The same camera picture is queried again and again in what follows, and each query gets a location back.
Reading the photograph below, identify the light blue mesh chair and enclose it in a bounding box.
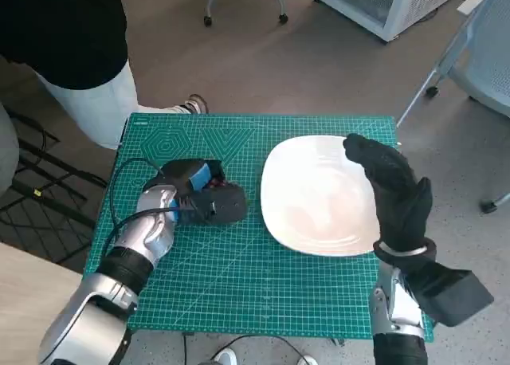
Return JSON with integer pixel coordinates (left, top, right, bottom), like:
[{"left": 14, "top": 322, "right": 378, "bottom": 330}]
[{"left": 396, "top": 0, "right": 510, "bottom": 214}]

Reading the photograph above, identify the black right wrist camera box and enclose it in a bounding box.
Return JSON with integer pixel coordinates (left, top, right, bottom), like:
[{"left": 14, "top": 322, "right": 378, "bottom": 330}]
[{"left": 402, "top": 259, "right": 495, "bottom": 328}]

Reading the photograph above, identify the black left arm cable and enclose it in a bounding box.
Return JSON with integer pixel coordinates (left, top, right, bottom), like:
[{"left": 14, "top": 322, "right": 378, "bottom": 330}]
[{"left": 104, "top": 157, "right": 196, "bottom": 262}]

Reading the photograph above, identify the black left robot hand blue tape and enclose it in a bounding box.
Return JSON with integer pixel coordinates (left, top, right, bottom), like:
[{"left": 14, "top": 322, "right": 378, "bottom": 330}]
[{"left": 153, "top": 157, "right": 226, "bottom": 201}]

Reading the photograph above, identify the red toy grapes green leaf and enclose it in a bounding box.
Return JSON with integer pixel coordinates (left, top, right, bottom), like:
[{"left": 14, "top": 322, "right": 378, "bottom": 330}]
[{"left": 205, "top": 172, "right": 252, "bottom": 206}]

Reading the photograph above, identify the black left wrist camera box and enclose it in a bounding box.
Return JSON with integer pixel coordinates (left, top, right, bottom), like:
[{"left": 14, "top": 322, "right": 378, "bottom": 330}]
[{"left": 173, "top": 183, "right": 248, "bottom": 225}]

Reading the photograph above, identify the rolling chair base with casters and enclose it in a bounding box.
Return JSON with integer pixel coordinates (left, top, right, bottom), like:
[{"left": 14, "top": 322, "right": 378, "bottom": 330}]
[{"left": 202, "top": 0, "right": 290, "bottom": 27}]

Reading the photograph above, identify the black floor cable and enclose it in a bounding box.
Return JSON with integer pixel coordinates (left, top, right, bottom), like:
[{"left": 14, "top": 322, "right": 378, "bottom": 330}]
[{"left": 181, "top": 332, "right": 308, "bottom": 365}]

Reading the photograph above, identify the green cutting mat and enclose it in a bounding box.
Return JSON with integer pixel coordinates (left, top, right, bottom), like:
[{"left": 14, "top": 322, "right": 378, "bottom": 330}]
[{"left": 81, "top": 112, "right": 436, "bottom": 340}]

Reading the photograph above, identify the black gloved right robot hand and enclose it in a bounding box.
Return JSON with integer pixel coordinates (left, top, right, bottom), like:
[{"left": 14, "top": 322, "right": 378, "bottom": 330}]
[{"left": 342, "top": 132, "right": 434, "bottom": 253}]

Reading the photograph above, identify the light wooden desk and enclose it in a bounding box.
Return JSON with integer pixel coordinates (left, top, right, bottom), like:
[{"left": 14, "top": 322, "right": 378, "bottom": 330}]
[{"left": 0, "top": 241, "right": 84, "bottom": 365}]

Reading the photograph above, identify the black wire rack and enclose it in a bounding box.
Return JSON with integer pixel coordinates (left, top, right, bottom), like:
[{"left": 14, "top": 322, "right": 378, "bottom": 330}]
[{"left": 0, "top": 109, "right": 108, "bottom": 262}]

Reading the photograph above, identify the white mesh cabinet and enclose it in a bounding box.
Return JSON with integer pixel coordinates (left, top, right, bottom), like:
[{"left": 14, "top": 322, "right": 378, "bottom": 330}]
[{"left": 312, "top": 0, "right": 475, "bottom": 43}]

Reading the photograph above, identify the white square plate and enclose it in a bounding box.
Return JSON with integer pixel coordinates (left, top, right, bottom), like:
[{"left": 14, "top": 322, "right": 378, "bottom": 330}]
[{"left": 261, "top": 135, "right": 382, "bottom": 257}]

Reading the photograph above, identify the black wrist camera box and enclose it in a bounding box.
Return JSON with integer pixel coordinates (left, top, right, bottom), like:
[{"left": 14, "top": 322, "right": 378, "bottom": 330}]
[
  {"left": 173, "top": 183, "right": 248, "bottom": 225},
  {"left": 402, "top": 259, "right": 495, "bottom": 328}
]

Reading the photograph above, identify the person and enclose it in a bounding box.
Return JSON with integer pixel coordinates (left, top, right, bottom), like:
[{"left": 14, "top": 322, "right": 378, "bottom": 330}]
[{"left": 0, "top": 0, "right": 210, "bottom": 151}]

